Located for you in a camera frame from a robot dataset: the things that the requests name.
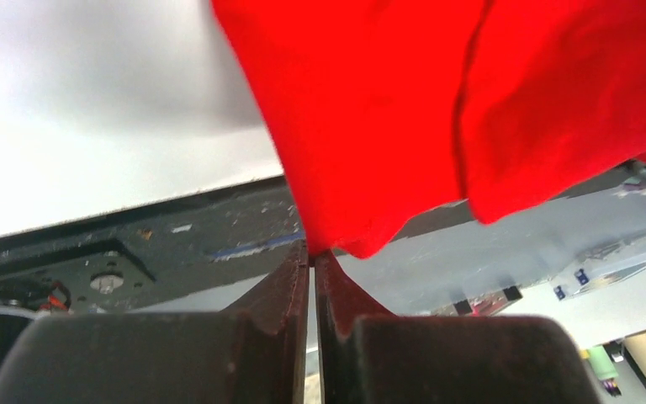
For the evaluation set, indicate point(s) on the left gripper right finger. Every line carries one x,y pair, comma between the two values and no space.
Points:
370,355

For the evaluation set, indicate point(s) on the red t-shirt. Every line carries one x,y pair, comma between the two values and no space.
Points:
382,110

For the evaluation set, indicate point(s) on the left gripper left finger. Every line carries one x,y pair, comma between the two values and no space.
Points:
252,351

